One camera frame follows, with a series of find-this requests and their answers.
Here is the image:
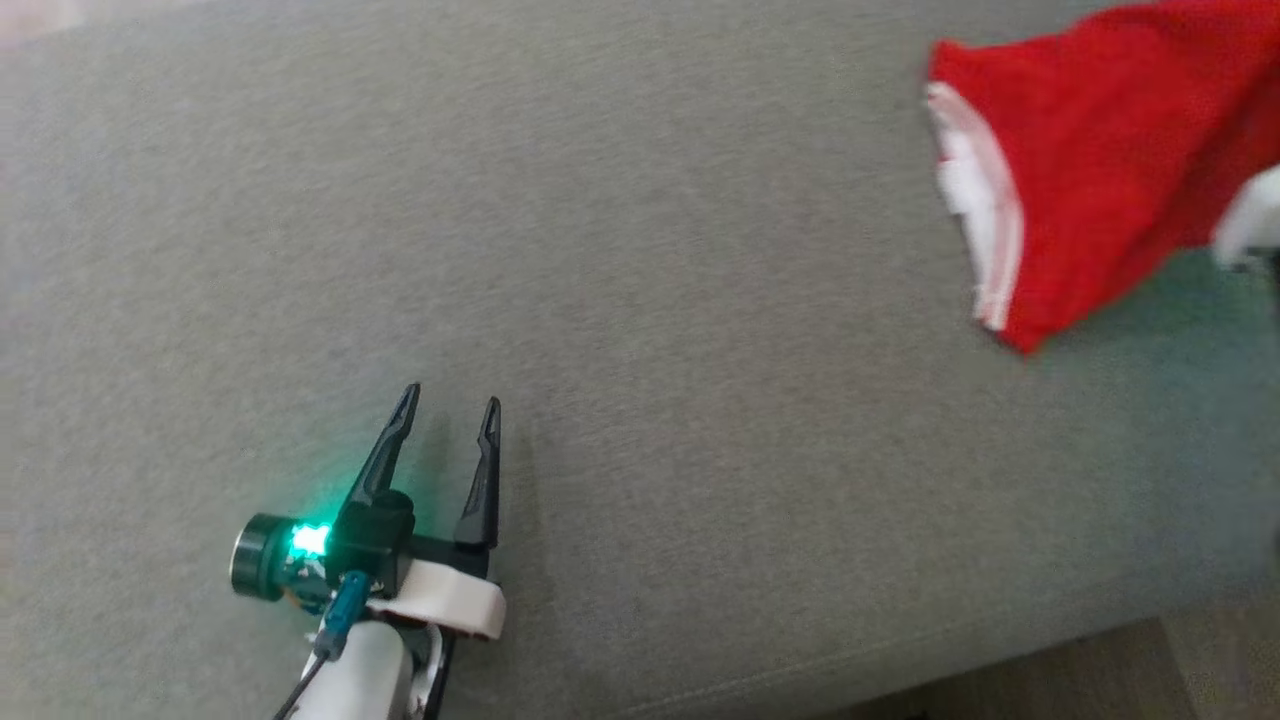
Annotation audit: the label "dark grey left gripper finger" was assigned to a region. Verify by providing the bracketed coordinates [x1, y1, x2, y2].
[454, 396, 503, 550]
[344, 382, 422, 507]

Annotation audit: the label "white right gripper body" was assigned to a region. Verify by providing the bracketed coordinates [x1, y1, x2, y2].
[1213, 165, 1280, 273]

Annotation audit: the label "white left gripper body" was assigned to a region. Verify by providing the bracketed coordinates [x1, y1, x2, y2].
[229, 512, 507, 641]

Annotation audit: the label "large grey sofa seat cushion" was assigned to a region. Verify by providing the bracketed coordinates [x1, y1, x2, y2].
[0, 0, 1280, 720]

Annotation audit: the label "red basketball jersey white sleeves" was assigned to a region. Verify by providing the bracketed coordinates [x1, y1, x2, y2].
[925, 0, 1280, 356]

